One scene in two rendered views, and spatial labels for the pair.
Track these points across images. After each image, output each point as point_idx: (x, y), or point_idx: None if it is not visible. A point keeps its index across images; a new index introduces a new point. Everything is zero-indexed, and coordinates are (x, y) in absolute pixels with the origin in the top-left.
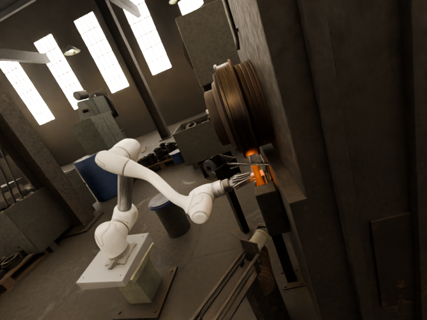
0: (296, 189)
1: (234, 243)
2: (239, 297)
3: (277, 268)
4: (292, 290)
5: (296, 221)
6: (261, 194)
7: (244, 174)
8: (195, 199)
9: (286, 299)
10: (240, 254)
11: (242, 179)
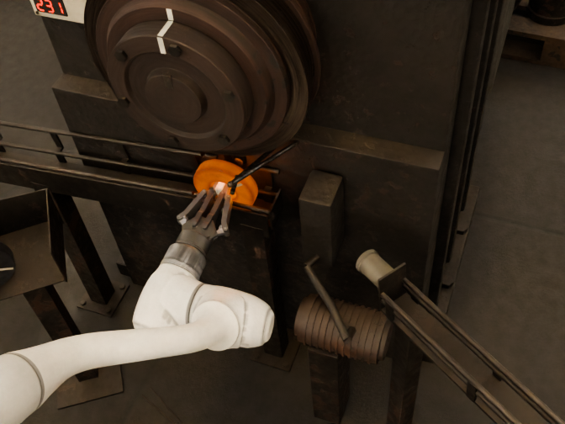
0: (416, 150)
1: (102, 414)
2: (448, 336)
3: (242, 358)
4: (298, 359)
5: (436, 192)
6: (334, 198)
7: (198, 198)
8: (231, 301)
9: (307, 377)
10: (391, 300)
11: (216, 209)
